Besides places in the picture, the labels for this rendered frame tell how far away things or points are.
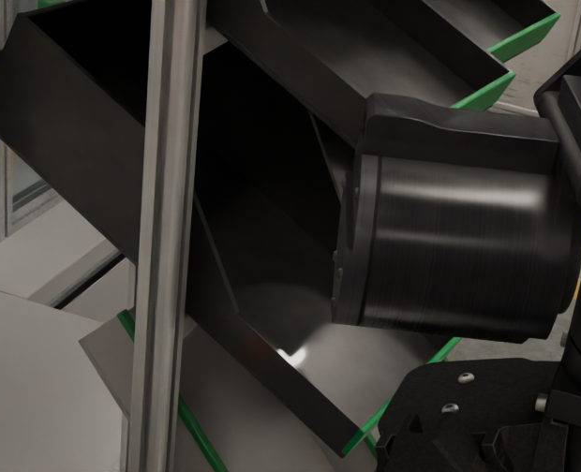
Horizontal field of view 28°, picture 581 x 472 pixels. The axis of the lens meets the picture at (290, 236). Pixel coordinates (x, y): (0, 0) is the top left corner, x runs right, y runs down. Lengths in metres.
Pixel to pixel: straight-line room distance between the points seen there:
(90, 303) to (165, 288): 0.97
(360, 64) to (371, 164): 0.28
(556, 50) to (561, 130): 4.23
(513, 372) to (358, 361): 0.27
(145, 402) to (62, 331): 0.70
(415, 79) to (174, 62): 0.14
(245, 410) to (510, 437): 0.40
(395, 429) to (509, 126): 0.11
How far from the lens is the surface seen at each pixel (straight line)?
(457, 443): 0.37
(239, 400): 0.76
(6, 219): 1.54
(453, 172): 0.33
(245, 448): 0.75
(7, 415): 1.21
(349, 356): 0.67
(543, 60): 4.59
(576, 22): 4.51
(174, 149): 0.56
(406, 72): 0.62
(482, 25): 0.76
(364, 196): 0.32
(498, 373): 0.41
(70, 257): 1.50
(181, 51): 0.55
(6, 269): 1.47
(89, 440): 1.17
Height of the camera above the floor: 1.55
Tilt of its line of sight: 26 degrees down
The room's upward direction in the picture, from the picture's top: 6 degrees clockwise
